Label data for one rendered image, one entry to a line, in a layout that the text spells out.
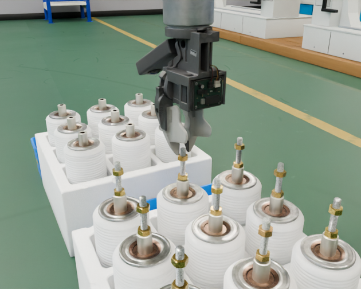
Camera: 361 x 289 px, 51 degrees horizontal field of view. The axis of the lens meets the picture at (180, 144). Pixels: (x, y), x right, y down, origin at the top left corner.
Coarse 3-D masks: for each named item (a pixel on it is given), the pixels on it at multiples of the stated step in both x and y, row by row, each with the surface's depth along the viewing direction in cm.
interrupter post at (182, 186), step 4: (176, 180) 69; (188, 180) 69; (176, 184) 69; (180, 184) 68; (184, 184) 68; (188, 184) 69; (176, 188) 70; (180, 188) 68; (184, 188) 68; (188, 188) 69; (180, 192) 69; (184, 192) 69; (188, 192) 69; (180, 196) 69; (184, 196) 69
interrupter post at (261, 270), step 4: (256, 260) 49; (256, 264) 49; (260, 264) 49; (264, 264) 48; (268, 264) 49; (256, 268) 49; (260, 268) 49; (264, 268) 49; (268, 268) 49; (252, 272) 51; (256, 272) 49; (260, 272) 49; (264, 272) 49; (268, 272) 49; (252, 276) 50; (256, 276) 50; (260, 276) 49; (264, 276) 49; (268, 276) 50; (256, 280) 50; (260, 280) 49; (264, 280) 49
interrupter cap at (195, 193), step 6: (168, 186) 72; (174, 186) 72; (192, 186) 72; (198, 186) 72; (162, 192) 70; (168, 192) 70; (174, 192) 70; (192, 192) 70; (198, 192) 70; (168, 198) 68; (174, 198) 68; (180, 198) 68; (186, 198) 68; (192, 198) 68; (198, 198) 68; (180, 204) 67; (186, 204) 67
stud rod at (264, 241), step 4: (264, 220) 47; (268, 220) 47; (264, 224) 47; (268, 224) 47; (264, 228) 47; (268, 228) 47; (264, 240) 48; (268, 240) 48; (260, 244) 48; (264, 244) 48; (260, 248) 49; (264, 248) 48; (260, 252) 49; (264, 252) 48
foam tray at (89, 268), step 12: (156, 216) 76; (84, 228) 72; (156, 228) 77; (84, 240) 69; (84, 252) 66; (84, 264) 63; (96, 264) 63; (288, 264) 63; (84, 276) 64; (96, 276) 61; (108, 276) 61; (84, 288) 68; (96, 288) 59; (108, 288) 58; (360, 288) 58
